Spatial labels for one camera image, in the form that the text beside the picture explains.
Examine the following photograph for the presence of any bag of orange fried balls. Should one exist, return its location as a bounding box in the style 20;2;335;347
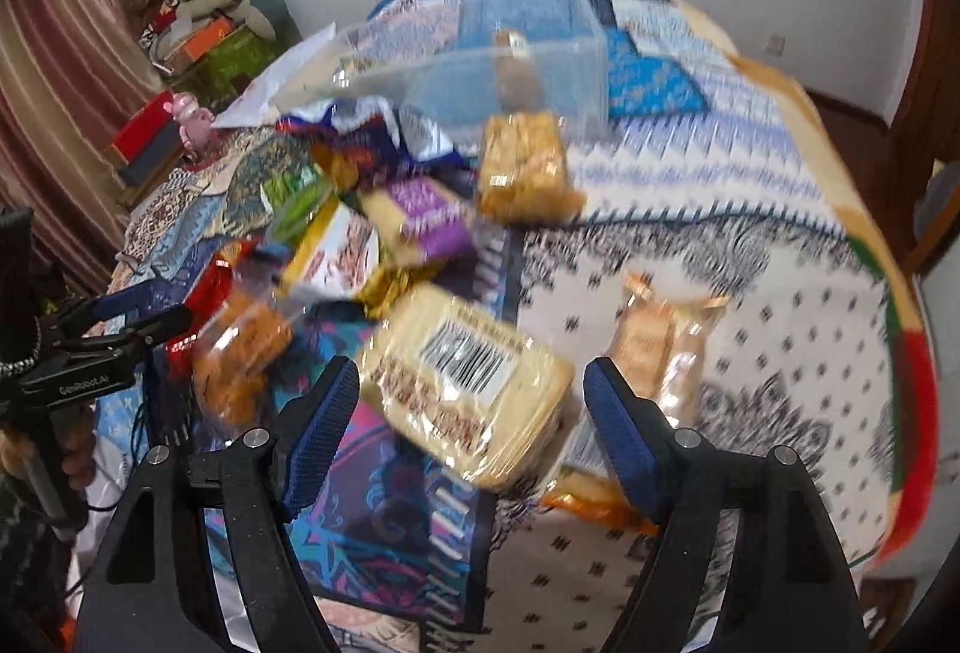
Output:
192;265;302;440

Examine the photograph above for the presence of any brown bread stick packet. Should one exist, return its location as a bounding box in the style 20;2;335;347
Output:
607;271;729;427

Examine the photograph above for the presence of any green jelly cup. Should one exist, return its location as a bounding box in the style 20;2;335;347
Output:
265;176;335;248

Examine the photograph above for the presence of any yellow Kakabb snack bag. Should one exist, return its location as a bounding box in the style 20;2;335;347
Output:
280;194;444;320

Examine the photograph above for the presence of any pale cake barcode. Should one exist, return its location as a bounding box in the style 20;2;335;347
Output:
355;284;574;492

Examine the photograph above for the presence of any purple yellow roll cake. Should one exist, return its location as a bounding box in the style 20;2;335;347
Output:
359;176;475;268

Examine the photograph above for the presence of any blue white snack bag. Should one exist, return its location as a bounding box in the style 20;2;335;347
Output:
275;95;472;188

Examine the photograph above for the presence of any golden crispy snack bag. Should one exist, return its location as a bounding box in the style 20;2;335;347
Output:
477;112;586;226

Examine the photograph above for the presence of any person's left hand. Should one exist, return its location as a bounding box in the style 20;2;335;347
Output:
2;405;96;492

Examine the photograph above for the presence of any red box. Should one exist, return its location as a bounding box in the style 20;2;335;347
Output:
106;89;172;167

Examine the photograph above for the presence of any pink plush toy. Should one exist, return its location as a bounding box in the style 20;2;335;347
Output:
163;92;215;155

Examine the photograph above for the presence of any green yellow nut packet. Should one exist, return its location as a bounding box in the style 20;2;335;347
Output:
259;164;322;214

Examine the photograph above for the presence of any striped curtain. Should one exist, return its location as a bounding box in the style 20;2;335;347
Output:
2;0;161;292

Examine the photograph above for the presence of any white pillow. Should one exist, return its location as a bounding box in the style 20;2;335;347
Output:
212;22;337;130

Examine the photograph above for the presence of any patchwork patterned bed quilt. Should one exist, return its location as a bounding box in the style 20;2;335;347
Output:
89;0;941;653

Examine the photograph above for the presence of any pile of clothes and boxes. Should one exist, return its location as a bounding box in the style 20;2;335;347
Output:
140;0;301;112

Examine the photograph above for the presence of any clear plastic storage box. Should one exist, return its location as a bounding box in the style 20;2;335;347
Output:
272;0;608;144

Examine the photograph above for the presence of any wall power socket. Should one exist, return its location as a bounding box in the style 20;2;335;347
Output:
765;34;786;56

